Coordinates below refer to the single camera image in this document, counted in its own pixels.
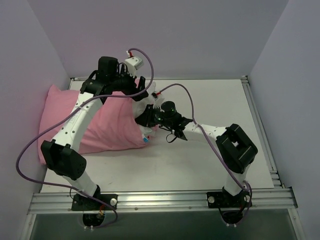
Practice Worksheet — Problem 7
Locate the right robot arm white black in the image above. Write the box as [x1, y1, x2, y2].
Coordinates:
[135, 101, 258, 207]

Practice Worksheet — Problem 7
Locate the white blue pillow label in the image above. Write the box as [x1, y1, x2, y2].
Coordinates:
[142, 135, 150, 143]

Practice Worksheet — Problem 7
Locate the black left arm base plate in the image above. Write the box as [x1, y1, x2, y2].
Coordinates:
[71, 193, 118, 212]

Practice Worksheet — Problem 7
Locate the aluminium front rail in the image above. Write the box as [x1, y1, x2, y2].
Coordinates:
[27, 188, 298, 215]

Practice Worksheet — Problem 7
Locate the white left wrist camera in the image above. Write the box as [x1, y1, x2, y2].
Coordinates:
[124, 56, 144, 77]

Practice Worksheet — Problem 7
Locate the pink floral pillowcase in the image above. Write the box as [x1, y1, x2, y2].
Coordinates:
[39, 85, 147, 154]

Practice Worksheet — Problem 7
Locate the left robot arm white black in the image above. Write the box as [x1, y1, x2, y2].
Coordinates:
[40, 51, 148, 210]

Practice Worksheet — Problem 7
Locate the white pillow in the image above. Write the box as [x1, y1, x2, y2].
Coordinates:
[132, 82, 156, 140]

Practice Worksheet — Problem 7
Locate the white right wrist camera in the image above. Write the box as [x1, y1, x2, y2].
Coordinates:
[151, 92, 164, 109]

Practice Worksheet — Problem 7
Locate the aluminium back rail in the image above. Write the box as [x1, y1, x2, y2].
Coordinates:
[69, 74, 248, 81]

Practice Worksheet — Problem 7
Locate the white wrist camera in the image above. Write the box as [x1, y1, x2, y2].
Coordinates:
[151, 92, 164, 109]
[124, 56, 144, 77]

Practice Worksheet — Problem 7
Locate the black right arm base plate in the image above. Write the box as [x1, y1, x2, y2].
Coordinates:
[206, 191, 252, 209]

